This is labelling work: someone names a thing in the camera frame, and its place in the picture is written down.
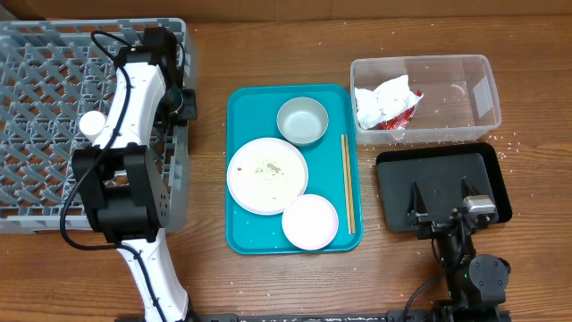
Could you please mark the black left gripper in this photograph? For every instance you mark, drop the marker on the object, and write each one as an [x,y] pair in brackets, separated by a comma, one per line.
[189,111]

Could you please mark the teal plastic tray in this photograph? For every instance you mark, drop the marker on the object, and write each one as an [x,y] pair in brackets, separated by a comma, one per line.
[252,114]

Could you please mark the large white dirty plate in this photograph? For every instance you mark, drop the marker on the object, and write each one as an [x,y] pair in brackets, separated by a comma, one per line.
[265,175]

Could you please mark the white napkin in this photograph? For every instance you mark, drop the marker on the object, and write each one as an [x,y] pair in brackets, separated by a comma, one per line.
[383,103]

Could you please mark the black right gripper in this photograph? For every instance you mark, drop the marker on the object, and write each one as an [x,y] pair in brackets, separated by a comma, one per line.
[433,224]

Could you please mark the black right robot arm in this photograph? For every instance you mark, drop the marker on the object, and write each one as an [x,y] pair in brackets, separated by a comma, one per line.
[476,283]

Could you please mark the red snack wrapper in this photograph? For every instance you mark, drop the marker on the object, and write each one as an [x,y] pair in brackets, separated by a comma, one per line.
[401,121]

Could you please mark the wooden chopstick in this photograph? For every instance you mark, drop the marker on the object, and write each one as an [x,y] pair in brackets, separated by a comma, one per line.
[351,211]
[346,188]

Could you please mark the wooden chopstick left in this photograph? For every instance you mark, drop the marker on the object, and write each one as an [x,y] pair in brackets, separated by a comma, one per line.
[346,188]

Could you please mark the black tray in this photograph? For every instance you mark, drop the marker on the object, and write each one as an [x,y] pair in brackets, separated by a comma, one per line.
[438,172]

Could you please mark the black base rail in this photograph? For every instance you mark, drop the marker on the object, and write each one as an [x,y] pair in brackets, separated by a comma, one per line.
[390,316]

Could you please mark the clear plastic bin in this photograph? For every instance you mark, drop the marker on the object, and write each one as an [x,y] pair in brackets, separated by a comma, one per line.
[459,101]

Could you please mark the wooden chopstick right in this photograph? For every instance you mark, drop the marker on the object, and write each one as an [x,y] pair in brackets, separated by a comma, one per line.
[351,211]

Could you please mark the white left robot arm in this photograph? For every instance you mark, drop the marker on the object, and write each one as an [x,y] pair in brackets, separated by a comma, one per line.
[117,179]

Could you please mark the white paper cup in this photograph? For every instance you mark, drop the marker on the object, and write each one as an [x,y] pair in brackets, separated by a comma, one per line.
[92,124]

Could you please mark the grey dishwasher rack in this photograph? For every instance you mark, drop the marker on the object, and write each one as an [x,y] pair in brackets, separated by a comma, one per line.
[52,73]

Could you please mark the grey bowl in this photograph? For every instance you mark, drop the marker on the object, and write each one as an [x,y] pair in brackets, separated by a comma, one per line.
[302,121]

